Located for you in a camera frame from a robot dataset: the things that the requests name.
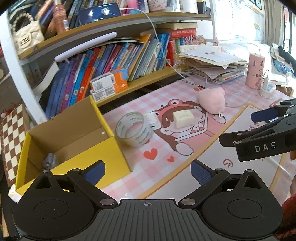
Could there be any small white plastic cup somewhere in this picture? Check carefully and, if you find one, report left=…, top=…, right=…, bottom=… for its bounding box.
left=259, top=70, right=277, bottom=99

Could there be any cream foam block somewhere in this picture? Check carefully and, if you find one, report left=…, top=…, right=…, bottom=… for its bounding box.
left=172, top=109, right=195, bottom=128

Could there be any black patterned pencil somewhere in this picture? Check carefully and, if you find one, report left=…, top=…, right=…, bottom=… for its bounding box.
left=184, top=80, right=206, bottom=90

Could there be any pink printed tumbler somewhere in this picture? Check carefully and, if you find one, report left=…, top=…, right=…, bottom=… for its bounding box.
left=245, top=53, right=265, bottom=90

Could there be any white quilted handbag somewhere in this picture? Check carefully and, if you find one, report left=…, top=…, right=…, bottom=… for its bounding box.
left=10, top=13, right=45, bottom=55

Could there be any clear tape roll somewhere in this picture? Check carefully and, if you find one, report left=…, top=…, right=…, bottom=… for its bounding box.
left=115, top=112, right=153, bottom=148

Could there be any yellow cardboard box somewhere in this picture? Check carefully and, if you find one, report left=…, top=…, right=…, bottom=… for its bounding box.
left=15, top=95, right=132, bottom=196

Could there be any stack of papers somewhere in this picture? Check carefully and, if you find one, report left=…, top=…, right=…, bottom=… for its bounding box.
left=179, top=44, right=249, bottom=85

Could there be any white charger plug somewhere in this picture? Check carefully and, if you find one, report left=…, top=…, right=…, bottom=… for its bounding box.
left=144, top=112, right=160, bottom=130

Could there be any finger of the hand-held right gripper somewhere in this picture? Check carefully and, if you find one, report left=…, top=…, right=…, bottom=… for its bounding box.
left=251, top=98, right=296, bottom=122
left=219, top=113, right=296, bottom=147

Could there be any thick black paperback book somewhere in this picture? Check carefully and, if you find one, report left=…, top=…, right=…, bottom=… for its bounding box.
left=32, top=61, right=60, bottom=95

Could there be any row of colourful books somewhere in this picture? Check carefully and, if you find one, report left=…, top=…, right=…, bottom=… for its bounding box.
left=45, top=28, right=198, bottom=118

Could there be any wooden chessboard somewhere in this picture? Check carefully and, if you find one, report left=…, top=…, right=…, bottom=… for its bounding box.
left=0, top=103, right=30, bottom=188

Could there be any phone showing video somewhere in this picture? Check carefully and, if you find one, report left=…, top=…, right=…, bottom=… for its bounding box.
left=77, top=3, right=122, bottom=25

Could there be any white cable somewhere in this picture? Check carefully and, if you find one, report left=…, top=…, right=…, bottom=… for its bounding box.
left=120, top=7, right=201, bottom=86

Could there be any person's red clothing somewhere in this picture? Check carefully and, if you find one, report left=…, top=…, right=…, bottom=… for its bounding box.
left=275, top=192, right=296, bottom=241

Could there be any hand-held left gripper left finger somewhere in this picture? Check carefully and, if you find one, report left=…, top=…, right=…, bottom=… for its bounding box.
left=30, top=160, right=118, bottom=208

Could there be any white light bar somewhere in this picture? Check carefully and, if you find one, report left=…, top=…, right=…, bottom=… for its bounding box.
left=54, top=31, right=117, bottom=62

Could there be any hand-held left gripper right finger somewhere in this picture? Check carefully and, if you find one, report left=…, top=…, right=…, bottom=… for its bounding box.
left=178, top=159, right=270, bottom=208

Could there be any pink glitter bottle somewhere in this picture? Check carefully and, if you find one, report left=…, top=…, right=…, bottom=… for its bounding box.
left=52, top=0, right=70, bottom=35

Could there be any pink plush toy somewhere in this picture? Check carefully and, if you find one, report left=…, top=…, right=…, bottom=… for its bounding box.
left=196, top=87, right=227, bottom=123

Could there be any small grey toy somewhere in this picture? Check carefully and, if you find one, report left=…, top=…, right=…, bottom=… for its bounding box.
left=42, top=153, right=58, bottom=169

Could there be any wooden bookshelf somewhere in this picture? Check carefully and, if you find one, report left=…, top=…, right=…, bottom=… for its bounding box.
left=0, top=9, right=218, bottom=126

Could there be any white printed tote bag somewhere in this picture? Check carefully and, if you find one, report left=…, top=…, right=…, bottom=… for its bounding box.
left=270, top=43, right=296, bottom=81

